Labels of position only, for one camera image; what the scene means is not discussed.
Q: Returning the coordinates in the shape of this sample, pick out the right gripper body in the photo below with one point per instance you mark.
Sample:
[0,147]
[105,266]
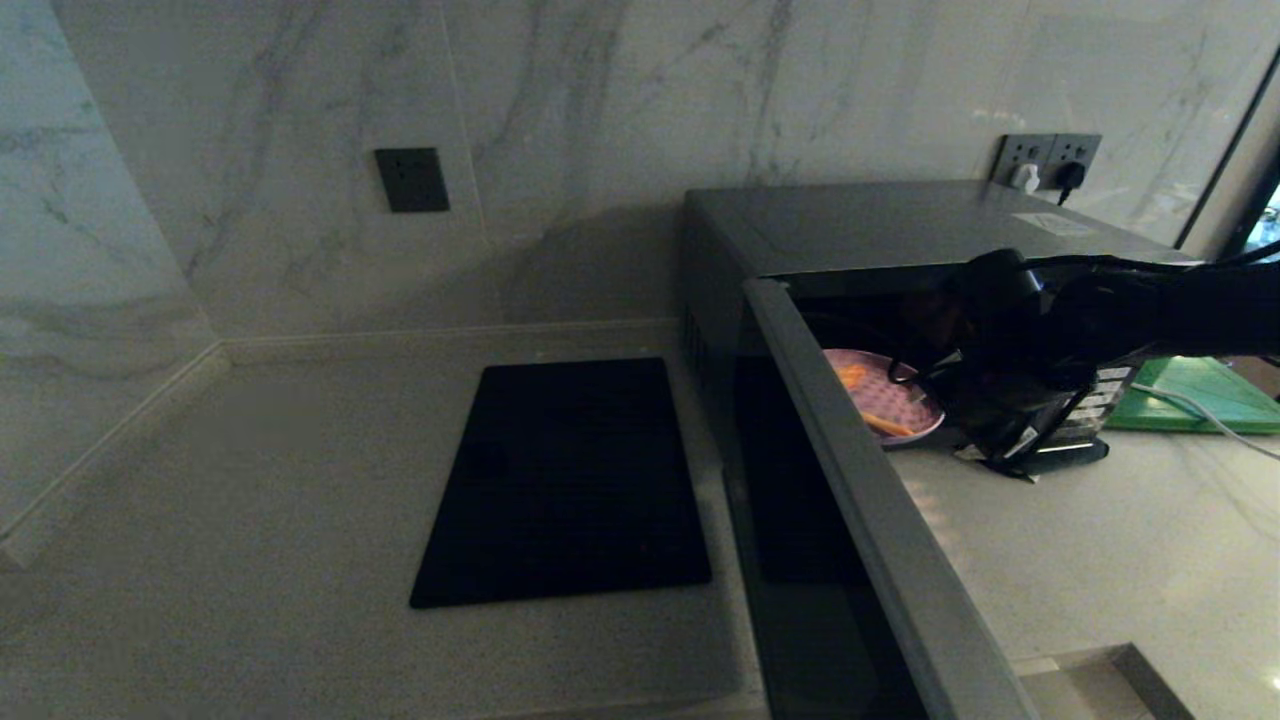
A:
[1010,410]

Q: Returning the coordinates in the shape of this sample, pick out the purple plate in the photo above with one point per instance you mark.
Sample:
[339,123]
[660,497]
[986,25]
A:
[890,395]

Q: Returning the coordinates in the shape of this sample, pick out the silver black microwave oven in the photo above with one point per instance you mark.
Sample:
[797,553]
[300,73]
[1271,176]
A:
[880,520]

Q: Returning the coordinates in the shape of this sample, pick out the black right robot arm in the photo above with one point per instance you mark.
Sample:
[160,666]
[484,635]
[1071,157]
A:
[1200,310]

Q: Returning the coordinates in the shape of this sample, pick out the silver microwave oven body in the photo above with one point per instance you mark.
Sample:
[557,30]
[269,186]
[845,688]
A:
[850,220]

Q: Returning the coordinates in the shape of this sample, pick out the dark rectangular pad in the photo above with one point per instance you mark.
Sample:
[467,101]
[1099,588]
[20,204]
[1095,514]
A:
[1075,455]

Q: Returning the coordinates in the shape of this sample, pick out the orange french fry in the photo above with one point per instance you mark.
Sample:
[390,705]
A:
[858,380]
[848,375]
[890,425]

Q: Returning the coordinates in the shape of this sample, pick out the green cutting board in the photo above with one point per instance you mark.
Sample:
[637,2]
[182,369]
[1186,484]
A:
[1220,395]

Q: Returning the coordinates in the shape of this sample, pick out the white power plug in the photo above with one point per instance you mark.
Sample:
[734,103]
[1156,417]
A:
[1025,178]

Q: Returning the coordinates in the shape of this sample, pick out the black power plug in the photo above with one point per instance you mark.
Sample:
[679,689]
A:
[1071,175]

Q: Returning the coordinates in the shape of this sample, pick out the black induction cooktop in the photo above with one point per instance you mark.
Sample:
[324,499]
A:
[565,480]

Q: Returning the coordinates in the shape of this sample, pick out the light grey wall socket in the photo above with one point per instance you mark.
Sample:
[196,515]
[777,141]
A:
[1084,148]
[1015,148]

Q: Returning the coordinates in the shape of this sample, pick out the dark grey wall socket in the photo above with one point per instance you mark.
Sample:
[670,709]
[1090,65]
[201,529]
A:
[412,180]

